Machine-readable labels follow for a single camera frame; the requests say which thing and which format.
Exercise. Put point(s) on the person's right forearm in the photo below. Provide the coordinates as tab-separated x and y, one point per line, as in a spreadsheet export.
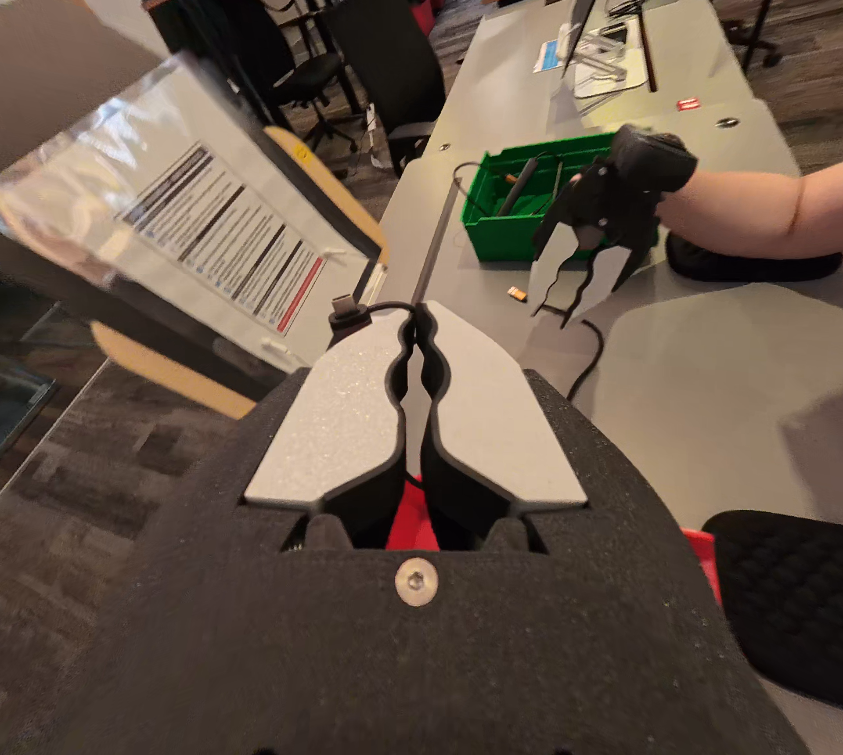
757	215

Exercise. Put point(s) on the black quilted pad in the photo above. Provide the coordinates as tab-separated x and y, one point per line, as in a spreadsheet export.
784	603

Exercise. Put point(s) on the green storage bin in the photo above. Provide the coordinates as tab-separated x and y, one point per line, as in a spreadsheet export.
500	238

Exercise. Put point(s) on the clear plastic bag with label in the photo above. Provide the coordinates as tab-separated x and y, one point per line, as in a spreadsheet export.
197	221

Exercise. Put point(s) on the dark brown strip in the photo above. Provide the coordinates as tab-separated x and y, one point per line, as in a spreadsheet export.
649	50

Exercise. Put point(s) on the clear acrylic stand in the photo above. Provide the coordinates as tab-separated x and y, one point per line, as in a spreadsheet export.
602	44

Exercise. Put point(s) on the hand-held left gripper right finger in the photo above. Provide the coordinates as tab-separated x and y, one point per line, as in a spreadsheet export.
500	432

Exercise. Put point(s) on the black wrist rest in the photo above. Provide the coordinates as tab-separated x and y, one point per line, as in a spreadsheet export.
724	268

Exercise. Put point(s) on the blue white card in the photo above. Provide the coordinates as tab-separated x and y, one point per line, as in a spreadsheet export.
548	57

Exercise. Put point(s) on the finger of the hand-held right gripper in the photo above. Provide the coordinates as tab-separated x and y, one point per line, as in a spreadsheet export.
606	281
546	268

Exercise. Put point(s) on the red plastic bin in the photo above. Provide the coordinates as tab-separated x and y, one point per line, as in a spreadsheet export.
411	524

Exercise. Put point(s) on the black tube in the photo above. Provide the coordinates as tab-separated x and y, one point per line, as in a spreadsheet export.
517	189

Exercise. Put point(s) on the person's right hand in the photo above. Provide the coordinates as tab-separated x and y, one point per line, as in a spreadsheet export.
658	159

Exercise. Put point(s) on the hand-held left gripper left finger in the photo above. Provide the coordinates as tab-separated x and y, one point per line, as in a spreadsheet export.
329	432

